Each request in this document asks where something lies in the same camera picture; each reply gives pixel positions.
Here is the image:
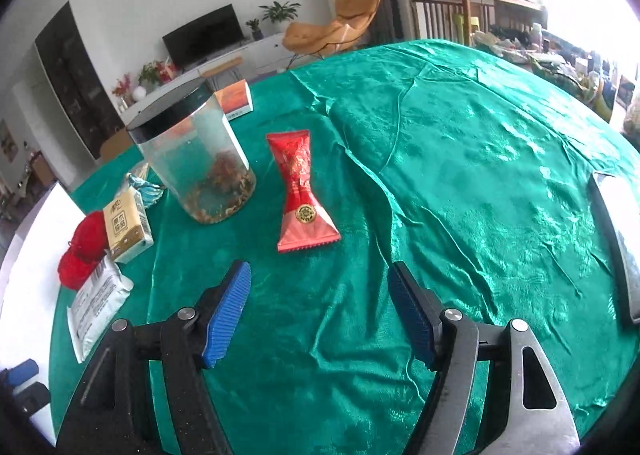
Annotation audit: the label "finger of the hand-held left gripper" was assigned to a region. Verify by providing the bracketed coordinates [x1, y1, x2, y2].
[7, 359, 39, 385]
[0, 381, 52, 420]

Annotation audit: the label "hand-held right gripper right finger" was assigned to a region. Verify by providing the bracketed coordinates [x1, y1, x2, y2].
[387, 261, 583, 455]

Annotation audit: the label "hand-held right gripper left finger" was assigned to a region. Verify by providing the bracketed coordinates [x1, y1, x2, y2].
[55, 260, 252, 455]

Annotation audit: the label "white cardboard box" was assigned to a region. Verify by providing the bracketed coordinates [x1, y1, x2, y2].
[0, 181, 86, 446]

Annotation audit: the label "red snack packet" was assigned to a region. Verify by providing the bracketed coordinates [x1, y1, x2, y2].
[265, 130, 342, 254]

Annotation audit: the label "white barcode packet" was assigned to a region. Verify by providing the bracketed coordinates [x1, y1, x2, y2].
[66, 255, 135, 364]

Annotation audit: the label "kraft tissue pack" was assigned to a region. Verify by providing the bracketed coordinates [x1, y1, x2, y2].
[102, 185, 155, 264]

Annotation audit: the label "blue striped wrapper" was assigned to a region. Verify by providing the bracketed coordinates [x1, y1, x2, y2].
[124, 172, 166, 209]

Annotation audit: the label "red yarn skein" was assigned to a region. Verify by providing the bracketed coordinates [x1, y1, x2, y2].
[57, 212, 110, 292]

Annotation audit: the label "green satin tablecloth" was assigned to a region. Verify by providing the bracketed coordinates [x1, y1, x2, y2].
[50, 39, 640, 455]

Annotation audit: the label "clear jar with black lid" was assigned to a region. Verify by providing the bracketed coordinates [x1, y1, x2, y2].
[126, 76, 257, 226]

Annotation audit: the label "brown cardboard box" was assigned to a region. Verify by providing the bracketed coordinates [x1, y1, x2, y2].
[100, 128, 136, 161]

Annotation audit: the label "black smartphone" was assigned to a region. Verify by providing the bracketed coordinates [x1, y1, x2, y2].
[589, 172, 640, 326]

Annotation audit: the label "orange flat box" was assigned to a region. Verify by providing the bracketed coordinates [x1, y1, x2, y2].
[214, 80, 254, 122]

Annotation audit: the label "small wooden stool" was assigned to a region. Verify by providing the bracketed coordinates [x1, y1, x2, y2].
[197, 56, 244, 91]

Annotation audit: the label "red flowers in vase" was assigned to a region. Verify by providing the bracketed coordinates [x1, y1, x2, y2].
[112, 74, 133, 111]

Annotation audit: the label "red and green potted plant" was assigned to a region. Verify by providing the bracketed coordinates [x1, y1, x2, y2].
[138, 60, 177, 86]

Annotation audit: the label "white television cabinet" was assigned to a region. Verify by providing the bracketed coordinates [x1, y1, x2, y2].
[120, 32, 296, 121]

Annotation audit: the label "flat screen television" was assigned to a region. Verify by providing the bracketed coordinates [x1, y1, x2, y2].
[162, 4, 246, 71]

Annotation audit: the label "cluttered bottles and toiletries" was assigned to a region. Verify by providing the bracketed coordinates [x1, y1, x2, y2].
[472, 22, 640, 121]

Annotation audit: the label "pack of beige rolls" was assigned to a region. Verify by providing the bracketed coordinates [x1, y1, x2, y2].
[622, 102, 640, 136]

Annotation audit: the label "orange lounge chair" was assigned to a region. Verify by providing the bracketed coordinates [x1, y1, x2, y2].
[282, 0, 383, 71]

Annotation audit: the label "dark wooden crib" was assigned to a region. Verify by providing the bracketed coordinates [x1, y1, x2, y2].
[408, 0, 548, 48]

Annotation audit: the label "large green potted plant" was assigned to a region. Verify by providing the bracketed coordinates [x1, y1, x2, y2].
[258, 0, 302, 33]

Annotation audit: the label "framed wall picture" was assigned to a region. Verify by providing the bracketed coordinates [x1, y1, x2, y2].
[0, 119, 20, 163]

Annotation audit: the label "black wall cabinet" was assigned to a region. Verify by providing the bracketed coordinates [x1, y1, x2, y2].
[34, 2, 125, 161]

